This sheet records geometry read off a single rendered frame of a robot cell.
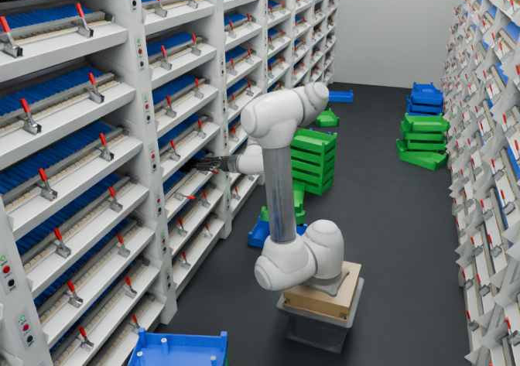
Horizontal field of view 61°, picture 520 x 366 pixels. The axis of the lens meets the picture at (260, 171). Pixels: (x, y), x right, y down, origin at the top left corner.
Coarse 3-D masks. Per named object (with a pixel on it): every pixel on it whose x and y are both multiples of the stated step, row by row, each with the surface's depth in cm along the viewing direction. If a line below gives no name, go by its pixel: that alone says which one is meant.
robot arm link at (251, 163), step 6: (252, 144) 206; (246, 150) 206; (252, 150) 204; (258, 150) 203; (240, 156) 205; (246, 156) 203; (252, 156) 202; (258, 156) 201; (240, 162) 204; (246, 162) 202; (252, 162) 201; (258, 162) 200; (240, 168) 204; (246, 168) 202; (252, 168) 201; (258, 168) 200; (252, 174) 204; (258, 174) 204
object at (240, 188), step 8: (240, 176) 295; (248, 176) 300; (256, 176) 306; (232, 184) 286; (240, 184) 292; (248, 184) 296; (232, 192) 282; (240, 192) 285; (232, 200) 275; (240, 200) 278; (232, 208) 263
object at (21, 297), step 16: (0, 208) 106; (0, 224) 107; (0, 240) 107; (16, 256) 113; (16, 272) 114; (0, 288) 110; (16, 288) 114; (16, 304) 115; (32, 304) 121; (32, 320) 122; (0, 336) 116; (16, 336) 117; (16, 352) 118; (32, 352) 123; (48, 352) 129
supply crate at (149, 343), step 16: (144, 336) 149; (160, 336) 151; (176, 336) 150; (192, 336) 150; (208, 336) 150; (224, 336) 147; (144, 352) 150; (160, 352) 150; (176, 352) 150; (192, 352) 150; (208, 352) 150; (224, 352) 144
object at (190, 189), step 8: (208, 152) 237; (216, 152) 238; (200, 176) 220; (208, 176) 226; (192, 184) 213; (200, 184) 218; (184, 192) 206; (192, 192) 208; (176, 200) 199; (184, 200) 202; (168, 208) 193; (176, 208) 195; (168, 216) 189
